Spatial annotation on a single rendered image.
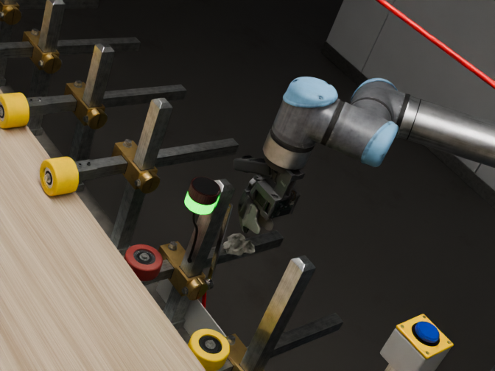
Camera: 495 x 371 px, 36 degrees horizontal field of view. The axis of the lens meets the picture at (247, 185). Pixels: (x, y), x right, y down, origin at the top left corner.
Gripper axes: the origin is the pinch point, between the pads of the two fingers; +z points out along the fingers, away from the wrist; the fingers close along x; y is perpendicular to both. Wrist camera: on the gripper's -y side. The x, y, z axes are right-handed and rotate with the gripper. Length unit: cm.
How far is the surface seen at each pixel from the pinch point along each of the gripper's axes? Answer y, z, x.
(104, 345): 10.4, 10.8, -37.3
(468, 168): -77, 93, 259
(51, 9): -76, -9, -10
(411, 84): -136, 77, 262
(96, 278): -5.1, 10.8, -30.6
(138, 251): -8.9, 10.4, -18.6
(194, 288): 1.4, 14.7, -9.5
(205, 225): -1.9, -0.8, -9.6
